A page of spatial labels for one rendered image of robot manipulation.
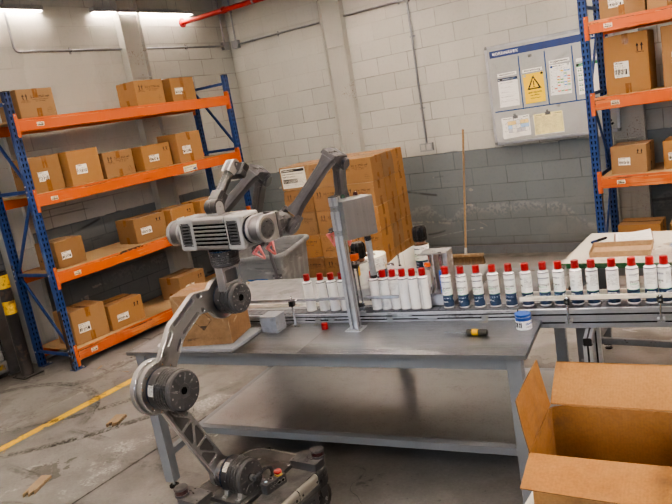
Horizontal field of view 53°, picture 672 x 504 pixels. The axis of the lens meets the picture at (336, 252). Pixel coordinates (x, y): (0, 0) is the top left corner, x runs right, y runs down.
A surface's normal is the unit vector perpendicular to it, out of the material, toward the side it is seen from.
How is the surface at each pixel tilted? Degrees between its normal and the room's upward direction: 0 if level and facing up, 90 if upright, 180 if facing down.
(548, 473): 8
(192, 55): 90
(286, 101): 90
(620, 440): 89
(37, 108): 91
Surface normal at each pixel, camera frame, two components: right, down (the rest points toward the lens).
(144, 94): 0.78, 0.00
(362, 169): -0.44, 0.26
